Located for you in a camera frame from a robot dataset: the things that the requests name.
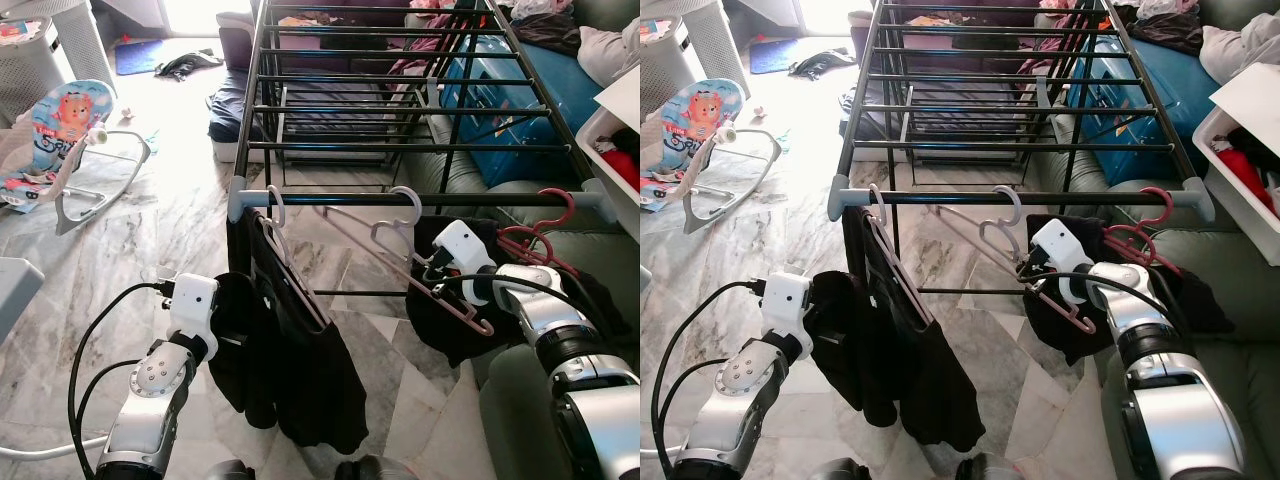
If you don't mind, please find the red cloth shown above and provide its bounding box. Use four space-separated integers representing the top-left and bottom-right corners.
1215 150 1276 211
600 148 640 191

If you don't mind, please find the dark blue folded bedding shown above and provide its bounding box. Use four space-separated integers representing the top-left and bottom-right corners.
208 25 441 166
838 25 1061 166

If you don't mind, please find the blue storage bag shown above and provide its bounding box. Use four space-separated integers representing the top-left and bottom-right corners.
1065 35 1221 186
440 35 606 186

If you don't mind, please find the red clothes hanger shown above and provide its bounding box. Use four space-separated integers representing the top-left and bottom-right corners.
1103 186 1181 276
497 188 581 276

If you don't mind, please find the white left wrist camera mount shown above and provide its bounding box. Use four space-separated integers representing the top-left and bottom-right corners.
760 272 816 359
165 275 219 359

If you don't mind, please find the black metal drying rack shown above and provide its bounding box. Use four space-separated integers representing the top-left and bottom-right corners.
228 0 619 301
828 0 1216 296

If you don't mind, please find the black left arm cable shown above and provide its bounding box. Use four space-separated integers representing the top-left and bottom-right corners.
68 282 176 451
652 280 771 446

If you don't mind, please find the blue floor rug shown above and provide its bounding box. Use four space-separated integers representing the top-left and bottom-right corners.
750 38 801 74
113 40 166 76

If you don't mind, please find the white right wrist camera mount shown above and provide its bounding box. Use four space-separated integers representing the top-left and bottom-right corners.
432 220 498 306
1030 218 1093 306

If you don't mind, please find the black floor cloth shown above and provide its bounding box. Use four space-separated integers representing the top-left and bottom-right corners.
155 50 226 83
788 48 859 81

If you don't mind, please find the cartoon print baby bouncer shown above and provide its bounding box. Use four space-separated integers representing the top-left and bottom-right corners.
0 80 153 236
641 78 784 236

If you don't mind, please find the white cable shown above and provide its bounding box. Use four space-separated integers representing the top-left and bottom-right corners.
0 435 101 463

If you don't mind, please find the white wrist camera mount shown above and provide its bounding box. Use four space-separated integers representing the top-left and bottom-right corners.
432 220 498 306
165 275 219 359
1030 218 1093 306
760 272 816 359

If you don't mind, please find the grey ribbed box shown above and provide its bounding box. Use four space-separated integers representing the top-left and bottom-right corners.
685 0 751 96
55 0 117 93

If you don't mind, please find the grey green sofa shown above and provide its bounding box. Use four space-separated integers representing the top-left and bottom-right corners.
1035 140 1280 480
405 140 640 480

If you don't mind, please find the black garment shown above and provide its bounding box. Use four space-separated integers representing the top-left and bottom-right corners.
808 205 986 453
208 208 371 456
405 215 633 369
1022 213 1236 366

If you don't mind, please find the grey robot left leg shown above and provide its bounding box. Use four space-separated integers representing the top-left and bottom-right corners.
805 458 871 480

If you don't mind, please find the white laundry basket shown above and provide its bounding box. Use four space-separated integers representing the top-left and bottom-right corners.
575 65 640 216
1195 62 1280 266

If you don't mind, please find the light grey pillow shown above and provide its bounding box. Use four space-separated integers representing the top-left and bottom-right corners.
1200 15 1280 86
578 20 640 86

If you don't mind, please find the white perforated basket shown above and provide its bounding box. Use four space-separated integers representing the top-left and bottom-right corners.
641 15 691 99
0 15 63 119

